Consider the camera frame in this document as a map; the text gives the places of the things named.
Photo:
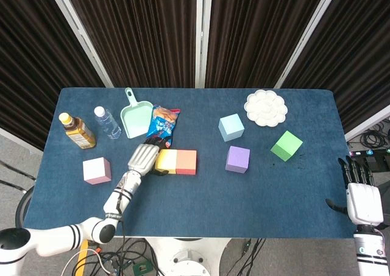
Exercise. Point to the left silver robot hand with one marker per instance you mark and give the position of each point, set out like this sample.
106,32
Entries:
143,158

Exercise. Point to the white flower-shaped paint palette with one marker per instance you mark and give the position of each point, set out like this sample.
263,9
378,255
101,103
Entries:
265,108

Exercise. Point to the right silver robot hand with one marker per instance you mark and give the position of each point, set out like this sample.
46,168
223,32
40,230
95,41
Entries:
364,203

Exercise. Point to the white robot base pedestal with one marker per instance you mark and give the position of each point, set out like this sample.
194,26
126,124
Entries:
186,257

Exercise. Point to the pink cube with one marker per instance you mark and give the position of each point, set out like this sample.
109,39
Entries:
96,171

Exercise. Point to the green cube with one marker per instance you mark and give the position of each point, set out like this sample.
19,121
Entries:
286,145

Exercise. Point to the blue snack bag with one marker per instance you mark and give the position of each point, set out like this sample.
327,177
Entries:
161,123

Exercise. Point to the green circuit board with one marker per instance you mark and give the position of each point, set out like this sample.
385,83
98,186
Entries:
141,268

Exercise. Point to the purple cube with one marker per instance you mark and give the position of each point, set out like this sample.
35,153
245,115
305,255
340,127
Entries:
237,158

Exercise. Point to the amber tea bottle yellow label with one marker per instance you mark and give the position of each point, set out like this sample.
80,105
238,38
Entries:
79,134

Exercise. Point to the yellow floor tape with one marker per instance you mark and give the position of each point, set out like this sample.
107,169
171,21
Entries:
82,256

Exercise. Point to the light blue cube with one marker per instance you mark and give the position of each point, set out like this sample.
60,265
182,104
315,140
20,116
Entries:
231,126

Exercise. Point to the mint green dustpan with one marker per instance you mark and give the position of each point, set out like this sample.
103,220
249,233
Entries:
135,120

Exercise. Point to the clear plastic water bottle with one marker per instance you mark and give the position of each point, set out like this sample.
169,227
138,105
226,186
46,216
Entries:
108,125

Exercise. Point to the orange-red cube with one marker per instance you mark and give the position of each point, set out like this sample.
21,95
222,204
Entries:
186,161

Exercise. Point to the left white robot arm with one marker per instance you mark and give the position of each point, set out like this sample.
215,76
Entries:
125,187

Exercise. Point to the yellow cube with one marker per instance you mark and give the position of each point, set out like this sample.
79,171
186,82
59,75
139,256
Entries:
166,161

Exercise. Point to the blue table cloth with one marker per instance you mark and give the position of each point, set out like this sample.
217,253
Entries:
195,203

